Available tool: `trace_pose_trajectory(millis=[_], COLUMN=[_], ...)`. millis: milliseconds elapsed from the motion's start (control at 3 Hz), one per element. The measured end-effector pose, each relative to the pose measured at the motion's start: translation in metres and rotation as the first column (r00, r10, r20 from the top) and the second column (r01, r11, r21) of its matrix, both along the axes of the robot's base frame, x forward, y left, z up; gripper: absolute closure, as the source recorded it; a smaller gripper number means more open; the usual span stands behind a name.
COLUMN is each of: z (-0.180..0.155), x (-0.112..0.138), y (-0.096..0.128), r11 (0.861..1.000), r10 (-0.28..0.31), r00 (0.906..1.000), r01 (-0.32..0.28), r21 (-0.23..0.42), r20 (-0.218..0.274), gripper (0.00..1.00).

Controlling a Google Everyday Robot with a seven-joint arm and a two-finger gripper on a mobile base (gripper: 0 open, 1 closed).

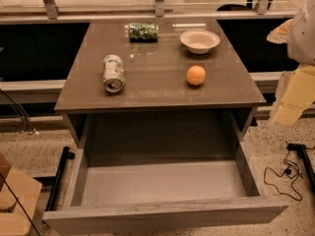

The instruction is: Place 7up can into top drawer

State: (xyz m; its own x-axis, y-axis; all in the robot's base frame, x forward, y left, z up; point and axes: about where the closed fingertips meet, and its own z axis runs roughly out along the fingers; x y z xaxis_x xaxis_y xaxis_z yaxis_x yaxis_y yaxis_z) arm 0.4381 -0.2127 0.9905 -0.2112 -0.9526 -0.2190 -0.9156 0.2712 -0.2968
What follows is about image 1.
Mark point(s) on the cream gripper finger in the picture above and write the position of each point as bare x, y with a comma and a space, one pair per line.
299, 94

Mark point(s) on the white green 7up can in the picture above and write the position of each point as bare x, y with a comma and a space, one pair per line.
113, 73

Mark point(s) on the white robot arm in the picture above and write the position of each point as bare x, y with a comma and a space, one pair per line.
299, 35

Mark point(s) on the grey cabinet with glossy top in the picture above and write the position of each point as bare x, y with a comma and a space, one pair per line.
156, 73

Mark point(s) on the open grey top drawer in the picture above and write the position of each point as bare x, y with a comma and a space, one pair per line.
165, 170

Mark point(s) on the black bar at right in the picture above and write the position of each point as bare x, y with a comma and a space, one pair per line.
302, 153

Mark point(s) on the orange fruit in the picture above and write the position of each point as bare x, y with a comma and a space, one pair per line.
195, 75

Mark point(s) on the white bowl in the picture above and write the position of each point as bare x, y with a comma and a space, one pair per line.
199, 41

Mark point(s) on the green crumpled chip bag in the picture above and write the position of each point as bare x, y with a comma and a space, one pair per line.
143, 31

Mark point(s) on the black bar on floor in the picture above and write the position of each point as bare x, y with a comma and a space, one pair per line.
66, 154

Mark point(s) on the cardboard box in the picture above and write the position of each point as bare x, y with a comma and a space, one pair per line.
19, 194

